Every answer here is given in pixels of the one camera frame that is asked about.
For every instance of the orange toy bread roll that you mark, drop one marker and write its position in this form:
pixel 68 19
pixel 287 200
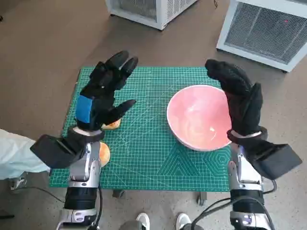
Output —
pixel 114 125

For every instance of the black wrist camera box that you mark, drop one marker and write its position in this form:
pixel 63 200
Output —
pixel 275 160
pixel 52 151

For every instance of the person's shoe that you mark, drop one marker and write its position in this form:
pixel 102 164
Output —
pixel 18 184

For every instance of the white mesh cabinet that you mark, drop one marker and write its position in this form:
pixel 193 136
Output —
pixel 163 12
pixel 263 31

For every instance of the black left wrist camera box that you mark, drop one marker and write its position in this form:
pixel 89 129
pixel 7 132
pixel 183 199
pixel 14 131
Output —
pixel 52 151

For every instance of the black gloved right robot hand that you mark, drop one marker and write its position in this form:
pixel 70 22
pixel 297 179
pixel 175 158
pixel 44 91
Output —
pixel 242 100

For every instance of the white shoe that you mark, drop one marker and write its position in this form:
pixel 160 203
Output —
pixel 183 220
pixel 143 220

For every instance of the round pale toy bread bun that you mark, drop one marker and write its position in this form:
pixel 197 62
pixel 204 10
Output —
pixel 105 154

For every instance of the person's leg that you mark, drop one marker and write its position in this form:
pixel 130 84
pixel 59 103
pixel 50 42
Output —
pixel 16 155

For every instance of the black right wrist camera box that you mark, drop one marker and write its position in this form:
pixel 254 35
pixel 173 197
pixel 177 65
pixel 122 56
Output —
pixel 275 160

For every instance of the table caster leg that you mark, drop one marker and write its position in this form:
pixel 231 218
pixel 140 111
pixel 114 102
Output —
pixel 118 192
pixel 202 197

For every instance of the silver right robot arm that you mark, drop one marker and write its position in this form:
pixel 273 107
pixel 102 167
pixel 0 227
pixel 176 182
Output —
pixel 244 172

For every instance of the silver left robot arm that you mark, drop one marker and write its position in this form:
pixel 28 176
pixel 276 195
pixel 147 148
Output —
pixel 84 165

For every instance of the pink bowl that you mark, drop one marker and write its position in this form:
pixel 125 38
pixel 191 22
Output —
pixel 196 119

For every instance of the green cutting mat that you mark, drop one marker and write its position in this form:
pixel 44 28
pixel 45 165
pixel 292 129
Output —
pixel 144 148

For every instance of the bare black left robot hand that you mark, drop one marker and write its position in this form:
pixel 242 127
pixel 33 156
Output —
pixel 100 95

